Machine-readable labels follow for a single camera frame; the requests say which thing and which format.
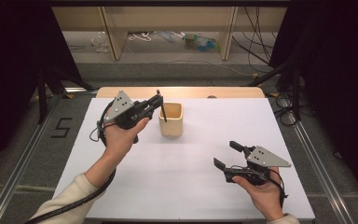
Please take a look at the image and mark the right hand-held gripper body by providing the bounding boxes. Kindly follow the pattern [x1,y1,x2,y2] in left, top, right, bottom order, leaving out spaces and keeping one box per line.
[223,145,293,187]

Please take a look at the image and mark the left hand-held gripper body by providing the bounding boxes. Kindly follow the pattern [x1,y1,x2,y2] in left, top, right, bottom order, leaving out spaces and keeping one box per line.
[103,90,153,131]

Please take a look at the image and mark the black pen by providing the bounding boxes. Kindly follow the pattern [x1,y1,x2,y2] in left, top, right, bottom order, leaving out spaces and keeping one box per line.
[156,90,168,123]

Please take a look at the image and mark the beige square pen holder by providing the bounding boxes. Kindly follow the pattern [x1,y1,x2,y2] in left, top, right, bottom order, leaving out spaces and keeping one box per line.
[158,102,185,138]

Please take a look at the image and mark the person's left hand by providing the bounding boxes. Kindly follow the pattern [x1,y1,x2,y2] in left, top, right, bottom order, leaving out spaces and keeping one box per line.
[103,116,151,163]

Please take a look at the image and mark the person's right hand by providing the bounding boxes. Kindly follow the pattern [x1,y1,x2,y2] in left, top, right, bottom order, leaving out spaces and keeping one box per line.
[231,167,286,221]

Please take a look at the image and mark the white board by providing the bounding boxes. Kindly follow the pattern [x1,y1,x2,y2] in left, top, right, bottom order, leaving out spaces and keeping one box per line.
[45,97,316,222]

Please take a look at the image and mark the wooden table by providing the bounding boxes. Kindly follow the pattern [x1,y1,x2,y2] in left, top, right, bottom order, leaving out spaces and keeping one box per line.
[96,86,267,99]

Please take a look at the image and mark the black tripod stand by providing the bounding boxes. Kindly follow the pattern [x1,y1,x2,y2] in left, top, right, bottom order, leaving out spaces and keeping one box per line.
[247,57,303,122]
[34,63,95,125]

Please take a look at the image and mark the clear plastic wrapping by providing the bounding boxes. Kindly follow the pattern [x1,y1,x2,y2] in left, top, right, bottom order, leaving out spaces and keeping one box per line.
[90,31,111,53]

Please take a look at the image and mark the clear bag of colourful things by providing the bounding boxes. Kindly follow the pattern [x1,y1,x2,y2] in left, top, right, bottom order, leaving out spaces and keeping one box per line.
[182,32,220,53]

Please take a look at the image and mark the light wooden shelf unit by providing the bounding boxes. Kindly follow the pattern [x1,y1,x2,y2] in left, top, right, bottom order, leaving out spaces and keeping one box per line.
[51,6,288,62]

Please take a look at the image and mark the black curtain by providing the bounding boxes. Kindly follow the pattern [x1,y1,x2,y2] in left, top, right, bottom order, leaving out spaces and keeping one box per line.
[268,0,358,208]
[0,0,86,180]

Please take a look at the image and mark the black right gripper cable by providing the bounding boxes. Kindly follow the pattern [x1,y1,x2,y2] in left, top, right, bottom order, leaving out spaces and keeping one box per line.
[269,169,290,210]

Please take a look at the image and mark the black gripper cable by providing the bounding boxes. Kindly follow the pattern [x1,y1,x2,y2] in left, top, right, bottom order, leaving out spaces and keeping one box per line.
[23,99,117,224]
[269,169,290,210]

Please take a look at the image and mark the coiled black floor cables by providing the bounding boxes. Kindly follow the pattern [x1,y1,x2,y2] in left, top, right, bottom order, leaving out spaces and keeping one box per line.
[272,95,303,127]

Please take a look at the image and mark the aluminium floor rail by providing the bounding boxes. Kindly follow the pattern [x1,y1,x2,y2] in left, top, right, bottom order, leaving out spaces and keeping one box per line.
[0,92,63,224]
[279,96,357,224]

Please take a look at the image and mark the thin white floor cable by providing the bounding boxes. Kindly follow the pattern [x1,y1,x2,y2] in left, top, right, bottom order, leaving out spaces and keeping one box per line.
[123,43,254,77]

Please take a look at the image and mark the white cord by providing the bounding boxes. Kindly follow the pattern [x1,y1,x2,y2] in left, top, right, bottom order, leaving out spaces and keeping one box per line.
[128,31,157,43]

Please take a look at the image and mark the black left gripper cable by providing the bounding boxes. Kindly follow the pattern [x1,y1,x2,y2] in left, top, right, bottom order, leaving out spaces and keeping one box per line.
[23,99,117,224]

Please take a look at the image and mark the hanging black cables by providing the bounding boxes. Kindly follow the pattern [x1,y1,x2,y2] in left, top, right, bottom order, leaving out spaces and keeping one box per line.
[231,6,282,75]

